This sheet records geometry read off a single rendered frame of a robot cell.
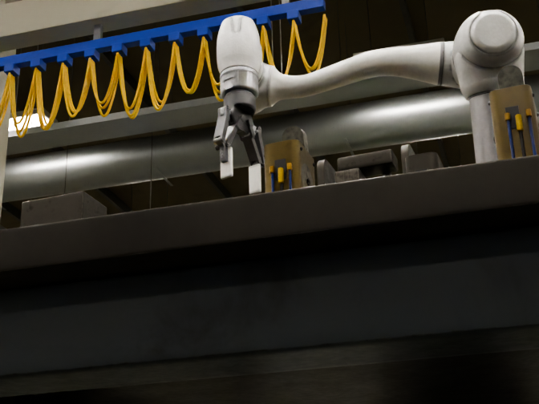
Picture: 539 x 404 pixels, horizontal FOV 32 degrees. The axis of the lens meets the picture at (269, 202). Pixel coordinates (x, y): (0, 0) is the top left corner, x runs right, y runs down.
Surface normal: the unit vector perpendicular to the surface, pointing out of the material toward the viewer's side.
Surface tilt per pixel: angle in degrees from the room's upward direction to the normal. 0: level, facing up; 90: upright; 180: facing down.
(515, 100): 90
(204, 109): 180
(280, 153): 90
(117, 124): 180
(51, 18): 90
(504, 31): 100
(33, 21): 90
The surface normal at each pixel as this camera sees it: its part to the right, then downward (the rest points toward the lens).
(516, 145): -0.35, -0.36
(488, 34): -0.11, -0.22
